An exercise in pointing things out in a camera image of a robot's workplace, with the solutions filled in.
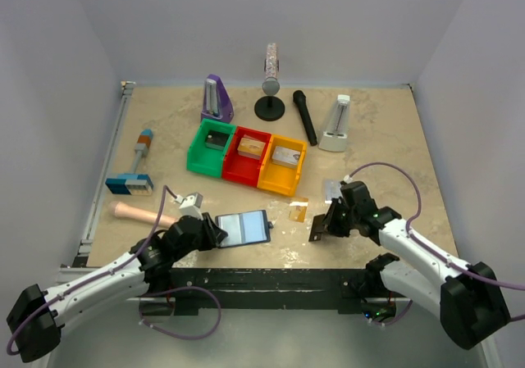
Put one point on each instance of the black card stack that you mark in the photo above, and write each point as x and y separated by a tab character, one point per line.
216	140

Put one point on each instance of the blue toy block hammer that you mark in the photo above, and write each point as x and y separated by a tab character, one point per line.
132	182

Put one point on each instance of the black credit card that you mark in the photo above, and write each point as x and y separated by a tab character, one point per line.
318	229

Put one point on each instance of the purple metronome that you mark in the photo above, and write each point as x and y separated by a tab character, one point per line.
217	104

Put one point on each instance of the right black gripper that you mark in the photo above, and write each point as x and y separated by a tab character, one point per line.
330	224

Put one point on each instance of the yellow plastic bin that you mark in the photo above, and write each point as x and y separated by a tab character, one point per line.
274	177

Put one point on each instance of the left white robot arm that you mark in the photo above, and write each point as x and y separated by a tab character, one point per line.
38	316

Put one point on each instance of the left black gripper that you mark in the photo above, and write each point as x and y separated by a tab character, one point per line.
213	233

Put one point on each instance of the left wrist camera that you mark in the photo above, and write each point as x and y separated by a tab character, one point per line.
190	205

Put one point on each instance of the green plastic bin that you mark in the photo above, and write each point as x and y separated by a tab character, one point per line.
207	152

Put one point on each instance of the white silver credit card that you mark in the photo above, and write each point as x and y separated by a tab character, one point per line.
331	190

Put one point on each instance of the black round microphone stand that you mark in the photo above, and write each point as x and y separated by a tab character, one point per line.
269	108

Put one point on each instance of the orange credit card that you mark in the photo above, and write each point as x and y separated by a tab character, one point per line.
297	209

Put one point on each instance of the glitter microphone on stand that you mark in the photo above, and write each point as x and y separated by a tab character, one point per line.
270	85

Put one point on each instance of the navy blue card holder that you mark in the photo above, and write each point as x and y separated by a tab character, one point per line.
245	228

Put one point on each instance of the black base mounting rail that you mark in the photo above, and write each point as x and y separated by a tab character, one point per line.
341	290

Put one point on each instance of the white card stack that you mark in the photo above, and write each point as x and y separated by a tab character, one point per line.
287	157

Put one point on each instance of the white metronome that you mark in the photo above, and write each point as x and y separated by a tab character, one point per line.
335	129

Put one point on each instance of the black handheld microphone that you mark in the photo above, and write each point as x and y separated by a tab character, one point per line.
299	100

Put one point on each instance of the red plastic bin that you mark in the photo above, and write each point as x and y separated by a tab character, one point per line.
241	169

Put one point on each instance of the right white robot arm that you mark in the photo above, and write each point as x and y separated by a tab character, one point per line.
465	298

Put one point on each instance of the orange card stack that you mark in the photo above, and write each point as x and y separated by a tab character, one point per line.
250	147

